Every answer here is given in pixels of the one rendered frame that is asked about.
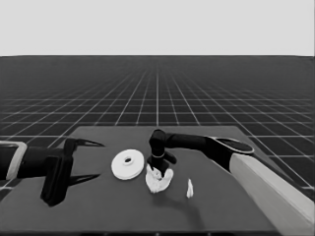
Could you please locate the white round carrier with pins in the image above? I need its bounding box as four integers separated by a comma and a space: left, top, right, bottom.
145, 163, 174, 195

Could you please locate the small thin white T-shaped piece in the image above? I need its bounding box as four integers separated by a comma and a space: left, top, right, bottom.
186, 178, 195, 200

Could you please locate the large thick white disc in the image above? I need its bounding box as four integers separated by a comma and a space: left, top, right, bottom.
110, 148, 146, 181

